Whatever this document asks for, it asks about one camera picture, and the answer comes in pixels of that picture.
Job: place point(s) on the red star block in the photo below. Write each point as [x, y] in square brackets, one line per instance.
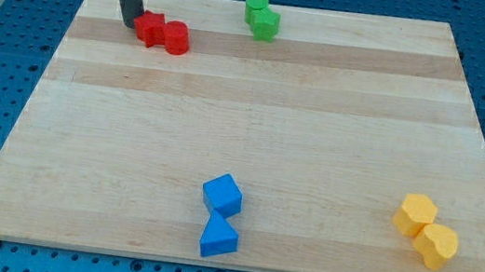
[149, 28]

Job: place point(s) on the yellow hexagon block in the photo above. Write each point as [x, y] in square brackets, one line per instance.
[415, 212]

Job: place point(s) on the green cylinder block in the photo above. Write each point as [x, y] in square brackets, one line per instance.
[254, 5]

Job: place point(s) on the blue cube block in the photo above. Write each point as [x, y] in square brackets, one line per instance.
[222, 195]

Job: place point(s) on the light wooden board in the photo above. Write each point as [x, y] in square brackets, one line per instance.
[325, 130]

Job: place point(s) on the yellow heart block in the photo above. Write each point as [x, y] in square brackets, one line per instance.
[437, 244]

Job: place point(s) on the red cylinder block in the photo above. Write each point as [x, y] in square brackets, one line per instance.
[176, 37]

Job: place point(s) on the blue triangular prism block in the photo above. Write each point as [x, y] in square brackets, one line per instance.
[218, 236]

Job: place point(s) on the green star block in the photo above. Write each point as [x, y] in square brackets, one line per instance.
[264, 24]

